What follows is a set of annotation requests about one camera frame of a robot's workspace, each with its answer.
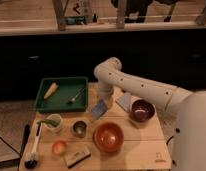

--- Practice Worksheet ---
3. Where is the metal spoon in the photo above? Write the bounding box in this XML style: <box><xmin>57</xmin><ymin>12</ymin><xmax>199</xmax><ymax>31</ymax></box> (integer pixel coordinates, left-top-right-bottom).
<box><xmin>68</xmin><ymin>88</ymin><xmax>85</xmax><ymax>104</ymax></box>

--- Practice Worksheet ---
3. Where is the green plastic tray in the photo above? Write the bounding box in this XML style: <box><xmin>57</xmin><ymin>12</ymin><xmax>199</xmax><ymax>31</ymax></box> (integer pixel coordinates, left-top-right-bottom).
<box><xmin>35</xmin><ymin>77</ymin><xmax>88</xmax><ymax>113</ymax></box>

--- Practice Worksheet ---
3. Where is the orange bowl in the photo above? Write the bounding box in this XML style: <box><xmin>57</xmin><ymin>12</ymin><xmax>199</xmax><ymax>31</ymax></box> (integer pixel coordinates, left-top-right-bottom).
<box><xmin>93</xmin><ymin>122</ymin><xmax>124</xmax><ymax>153</ymax></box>

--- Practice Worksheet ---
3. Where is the orange plastic cup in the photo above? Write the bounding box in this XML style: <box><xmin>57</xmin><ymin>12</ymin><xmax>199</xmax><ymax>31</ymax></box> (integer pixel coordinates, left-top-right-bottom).
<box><xmin>52</xmin><ymin>140</ymin><xmax>67</xmax><ymax>156</ymax></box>

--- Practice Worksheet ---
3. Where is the small metal cup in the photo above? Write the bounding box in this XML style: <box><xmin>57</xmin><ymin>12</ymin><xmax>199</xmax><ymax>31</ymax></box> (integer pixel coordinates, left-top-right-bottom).
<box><xmin>72</xmin><ymin>121</ymin><xmax>87</xmax><ymax>138</ymax></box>

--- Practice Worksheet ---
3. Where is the wooden block brush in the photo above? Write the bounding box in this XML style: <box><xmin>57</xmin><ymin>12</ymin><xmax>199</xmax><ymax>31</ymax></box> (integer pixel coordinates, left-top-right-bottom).
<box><xmin>66</xmin><ymin>146</ymin><xmax>91</xmax><ymax>169</ymax></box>

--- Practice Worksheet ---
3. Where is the white dish brush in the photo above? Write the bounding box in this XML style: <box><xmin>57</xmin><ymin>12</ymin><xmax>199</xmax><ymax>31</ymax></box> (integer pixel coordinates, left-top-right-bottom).
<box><xmin>24</xmin><ymin>124</ymin><xmax>41</xmax><ymax>169</ymax></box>

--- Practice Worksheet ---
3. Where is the yellow corn cob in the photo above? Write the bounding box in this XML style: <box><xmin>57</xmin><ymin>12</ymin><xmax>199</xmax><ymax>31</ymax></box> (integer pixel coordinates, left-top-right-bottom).
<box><xmin>44</xmin><ymin>83</ymin><xmax>58</xmax><ymax>99</ymax></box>

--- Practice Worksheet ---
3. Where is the white cup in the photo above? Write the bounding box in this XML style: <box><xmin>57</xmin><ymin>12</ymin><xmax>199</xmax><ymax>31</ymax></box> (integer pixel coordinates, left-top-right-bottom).
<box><xmin>46</xmin><ymin>114</ymin><xmax>63</xmax><ymax>133</ymax></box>

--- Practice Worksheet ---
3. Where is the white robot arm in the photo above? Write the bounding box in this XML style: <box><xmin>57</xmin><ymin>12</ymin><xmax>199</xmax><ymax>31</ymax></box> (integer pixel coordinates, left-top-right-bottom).
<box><xmin>94</xmin><ymin>57</ymin><xmax>206</xmax><ymax>171</ymax></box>

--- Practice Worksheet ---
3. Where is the green vegetable toy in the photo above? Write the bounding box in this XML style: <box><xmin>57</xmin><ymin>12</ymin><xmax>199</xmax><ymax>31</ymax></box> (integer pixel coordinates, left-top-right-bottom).
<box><xmin>37</xmin><ymin>119</ymin><xmax>59</xmax><ymax>127</ymax></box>

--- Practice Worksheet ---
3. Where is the dark red bowl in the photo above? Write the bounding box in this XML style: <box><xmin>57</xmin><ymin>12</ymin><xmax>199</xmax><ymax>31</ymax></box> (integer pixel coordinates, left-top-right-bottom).
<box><xmin>129</xmin><ymin>99</ymin><xmax>155</xmax><ymax>122</ymax></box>

